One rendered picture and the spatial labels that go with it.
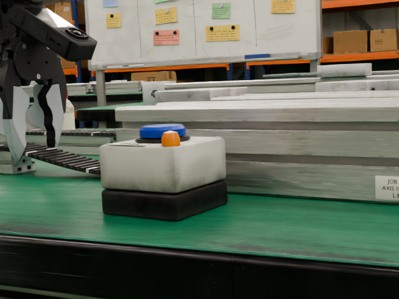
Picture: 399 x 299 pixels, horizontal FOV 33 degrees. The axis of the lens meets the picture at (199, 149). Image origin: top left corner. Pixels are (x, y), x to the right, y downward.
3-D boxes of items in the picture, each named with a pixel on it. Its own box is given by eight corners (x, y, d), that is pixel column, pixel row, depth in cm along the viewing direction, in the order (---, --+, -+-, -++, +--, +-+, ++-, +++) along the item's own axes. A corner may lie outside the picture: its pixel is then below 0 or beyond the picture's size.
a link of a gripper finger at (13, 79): (21, 123, 85) (27, 54, 86) (31, 123, 84) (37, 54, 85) (-10, 117, 81) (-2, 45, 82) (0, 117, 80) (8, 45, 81)
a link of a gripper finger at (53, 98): (42, 146, 94) (25, 82, 91) (73, 148, 90) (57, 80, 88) (25, 154, 91) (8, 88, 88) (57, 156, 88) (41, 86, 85)
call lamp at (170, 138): (158, 146, 54) (157, 131, 54) (168, 143, 56) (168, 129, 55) (173, 146, 53) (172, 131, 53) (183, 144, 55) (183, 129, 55)
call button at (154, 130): (130, 149, 58) (129, 126, 58) (158, 144, 61) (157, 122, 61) (168, 150, 56) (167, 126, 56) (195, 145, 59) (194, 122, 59)
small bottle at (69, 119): (67, 137, 139) (64, 79, 137) (79, 137, 136) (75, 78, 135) (53, 139, 136) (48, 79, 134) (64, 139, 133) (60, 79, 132)
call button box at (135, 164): (101, 214, 58) (96, 141, 57) (167, 194, 66) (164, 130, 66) (177, 222, 54) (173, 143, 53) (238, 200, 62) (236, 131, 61)
